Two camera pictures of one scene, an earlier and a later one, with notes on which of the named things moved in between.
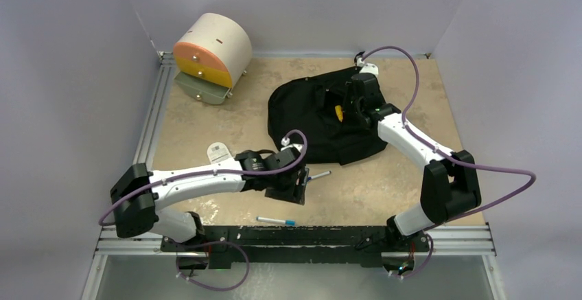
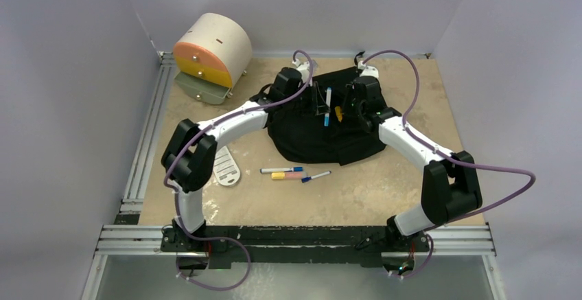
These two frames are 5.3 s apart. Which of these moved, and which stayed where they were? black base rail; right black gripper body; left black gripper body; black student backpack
Moved: left black gripper body
Stayed: black student backpack; black base rail; right black gripper body
